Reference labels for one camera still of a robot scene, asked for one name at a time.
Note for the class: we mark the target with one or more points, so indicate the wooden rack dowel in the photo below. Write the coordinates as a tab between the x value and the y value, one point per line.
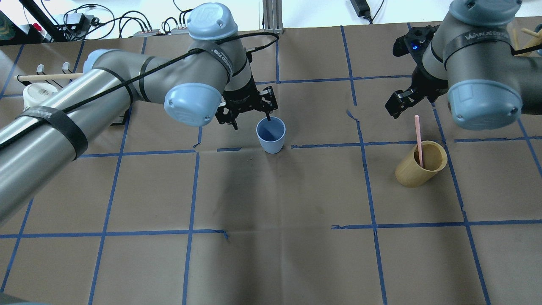
32	78

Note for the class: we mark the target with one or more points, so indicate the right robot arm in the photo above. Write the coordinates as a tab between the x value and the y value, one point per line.
470	58

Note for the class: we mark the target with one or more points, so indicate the white upside-down cup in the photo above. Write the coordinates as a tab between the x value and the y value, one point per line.
36	93

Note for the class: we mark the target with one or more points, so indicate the light blue cup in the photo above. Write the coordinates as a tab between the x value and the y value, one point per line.
271	134

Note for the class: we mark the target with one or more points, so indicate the aluminium frame post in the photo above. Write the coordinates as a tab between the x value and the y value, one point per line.
272	16

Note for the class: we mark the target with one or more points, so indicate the black power adapter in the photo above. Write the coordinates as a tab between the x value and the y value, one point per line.
74	21
361	8

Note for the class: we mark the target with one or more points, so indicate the black mug rack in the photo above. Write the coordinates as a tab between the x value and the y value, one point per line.
100	97

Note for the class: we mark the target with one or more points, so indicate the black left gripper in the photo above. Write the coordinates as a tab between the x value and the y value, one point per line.
240	94

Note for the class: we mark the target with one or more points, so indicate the bamboo cylinder holder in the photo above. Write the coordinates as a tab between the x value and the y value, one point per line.
417	168

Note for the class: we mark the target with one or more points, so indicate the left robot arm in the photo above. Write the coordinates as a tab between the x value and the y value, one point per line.
213	80

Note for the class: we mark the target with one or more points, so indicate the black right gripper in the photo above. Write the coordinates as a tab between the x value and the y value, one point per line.
424	83

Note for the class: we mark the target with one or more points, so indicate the grey usb hub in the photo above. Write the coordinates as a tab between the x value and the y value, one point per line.
148	33
179	31

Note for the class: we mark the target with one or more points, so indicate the round wooden cup stand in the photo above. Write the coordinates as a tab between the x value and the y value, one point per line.
525	38

